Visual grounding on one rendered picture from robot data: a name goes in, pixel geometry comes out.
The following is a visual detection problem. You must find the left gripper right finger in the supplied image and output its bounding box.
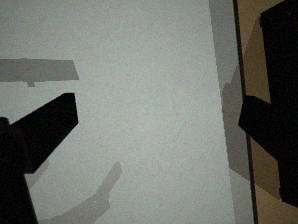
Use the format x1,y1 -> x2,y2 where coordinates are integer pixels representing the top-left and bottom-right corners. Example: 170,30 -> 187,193
238,96 -> 298,177

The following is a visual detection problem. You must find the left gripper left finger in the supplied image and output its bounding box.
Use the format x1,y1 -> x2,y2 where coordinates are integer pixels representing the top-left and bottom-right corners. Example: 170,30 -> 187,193
0,93 -> 79,224

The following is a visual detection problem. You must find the tan wooden board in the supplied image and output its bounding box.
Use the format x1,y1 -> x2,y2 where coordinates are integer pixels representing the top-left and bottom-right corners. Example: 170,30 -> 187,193
233,0 -> 298,224

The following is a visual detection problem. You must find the black metal rack frame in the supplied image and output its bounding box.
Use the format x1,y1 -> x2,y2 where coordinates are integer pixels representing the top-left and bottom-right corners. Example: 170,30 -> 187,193
259,0 -> 298,208

